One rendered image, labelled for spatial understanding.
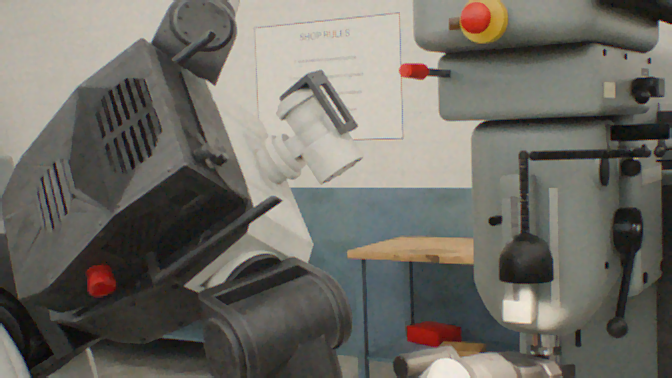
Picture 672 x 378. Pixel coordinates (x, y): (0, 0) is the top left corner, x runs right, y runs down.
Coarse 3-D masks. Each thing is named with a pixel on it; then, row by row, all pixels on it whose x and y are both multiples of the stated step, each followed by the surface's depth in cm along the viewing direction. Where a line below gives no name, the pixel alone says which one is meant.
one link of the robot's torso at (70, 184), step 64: (128, 64) 106; (64, 128) 109; (128, 128) 102; (192, 128) 104; (256, 128) 123; (64, 192) 106; (128, 192) 98; (192, 192) 100; (256, 192) 109; (64, 256) 103; (128, 256) 105; (192, 256) 103; (256, 256) 107; (64, 320) 112; (128, 320) 114; (192, 320) 118
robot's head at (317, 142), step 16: (304, 96) 113; (288, 112) 114; (304, 112) 113; (320, 112) 114; (304, 128) 113; (320, 128) 113; (272, 144) 115; (288, 144) 115; (304, 144) 114; (320, 144) 112; (336, 144) 112; (352, 144) 114; (288, 160) 115; (304, 160) 115; (320, 160) 113; (336, 160) 112; (352, 160) 112; (320, 176) 113; (336, 176) 118
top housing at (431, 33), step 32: (416, 0) 127; (448, 0) 123; (512, 0) 119; (544, 0) 117; (576, 0) 117; (416, 32) 128; (448, 32) 124; (512, 32) 120; (544, 32) 118; (576, 32) 118; (608, 32) 125; (640, 32) 140
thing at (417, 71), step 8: (408, 64) 122; (416, 64) 124; (424, 64) 126; (400, 72) 123; (408, 72) 122; (416, 72) 123; (424, 72) 125; (432, 72) 129; (440, 72) 131; (448, 72) 134
